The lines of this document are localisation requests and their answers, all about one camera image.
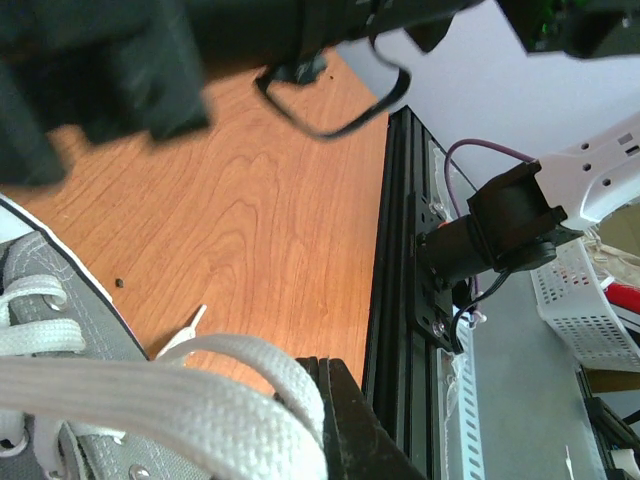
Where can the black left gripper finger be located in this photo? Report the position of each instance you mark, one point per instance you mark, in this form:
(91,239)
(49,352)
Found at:
(356,445)

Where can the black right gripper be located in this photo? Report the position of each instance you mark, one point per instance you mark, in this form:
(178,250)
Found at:
(112,68)

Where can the white shoelace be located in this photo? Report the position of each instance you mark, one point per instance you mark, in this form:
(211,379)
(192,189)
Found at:
(212,407)

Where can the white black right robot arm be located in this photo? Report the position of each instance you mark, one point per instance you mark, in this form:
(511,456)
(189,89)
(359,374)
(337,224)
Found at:
(513,224)

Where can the white perforated plastic basket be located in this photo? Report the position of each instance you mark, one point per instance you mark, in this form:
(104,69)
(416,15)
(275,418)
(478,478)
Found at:
(571,300)

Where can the black aluminium frame rail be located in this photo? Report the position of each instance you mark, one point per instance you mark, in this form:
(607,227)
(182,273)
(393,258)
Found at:
(400,300)

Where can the light blue slotted cable duct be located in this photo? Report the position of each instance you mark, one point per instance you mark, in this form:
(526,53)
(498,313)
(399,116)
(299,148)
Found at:
(460,447)

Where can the grey metal base plate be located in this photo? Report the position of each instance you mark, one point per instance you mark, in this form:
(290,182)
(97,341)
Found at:
(533,420)

